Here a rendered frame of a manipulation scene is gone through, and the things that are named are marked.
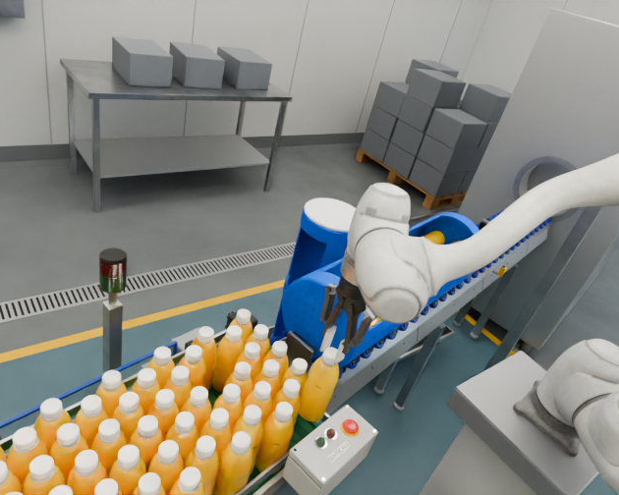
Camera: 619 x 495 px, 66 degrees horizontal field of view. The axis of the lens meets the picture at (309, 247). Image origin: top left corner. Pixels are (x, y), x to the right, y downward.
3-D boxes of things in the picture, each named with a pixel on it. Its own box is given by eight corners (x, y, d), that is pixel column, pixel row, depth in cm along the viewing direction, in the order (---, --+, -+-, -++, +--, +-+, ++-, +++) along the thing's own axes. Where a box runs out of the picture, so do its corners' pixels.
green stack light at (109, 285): (131, 288, 123) (131, 273, 120) (107, 297, 118) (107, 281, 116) (118, 275, 126) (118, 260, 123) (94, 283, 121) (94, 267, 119)
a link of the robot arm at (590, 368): (576, 385, 137) (621, 331, 126) (610, 441, 122) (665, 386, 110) (526, 376, 135) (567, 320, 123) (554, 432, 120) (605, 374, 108)
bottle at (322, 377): (303, 394, 126) (320, 344, 117) (327, 406, 125) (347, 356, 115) (293, 413, 120) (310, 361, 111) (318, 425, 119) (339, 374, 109)
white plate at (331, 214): (327, 192, 226) (326, 194, 227) (292, 207, 206) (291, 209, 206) (375, 218, 215) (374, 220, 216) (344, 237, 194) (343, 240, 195)
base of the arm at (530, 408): (598, 418, 137) (609, 406, 134) (574, 459, 122) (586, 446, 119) (540, 375, 146) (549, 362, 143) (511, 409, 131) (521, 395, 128)
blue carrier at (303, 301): (474, 288, 197) (495, 227, 184) (345, 388, 137) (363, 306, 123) (416, 260, 213) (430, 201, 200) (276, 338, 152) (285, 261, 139)
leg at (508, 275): (478, 337, 332) (520, 265, 298) (476, 340, 328) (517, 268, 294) (472, 332, 334) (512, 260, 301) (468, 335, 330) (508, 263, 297)
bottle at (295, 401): (268, 452, 122) (283, 406, 112) (258, 429, 126) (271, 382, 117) (293, 444, 125) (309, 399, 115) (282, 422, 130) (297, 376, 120)
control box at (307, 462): (366, 457, 116) (379, 430, 111) (312, 510, 102) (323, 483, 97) (336, 428, 121) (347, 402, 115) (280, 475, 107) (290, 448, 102)
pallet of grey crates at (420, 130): (474, 200, 538) (522, 97, 475) (428, 209, 490) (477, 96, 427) (400, 155, 610) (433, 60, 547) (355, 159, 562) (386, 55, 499)
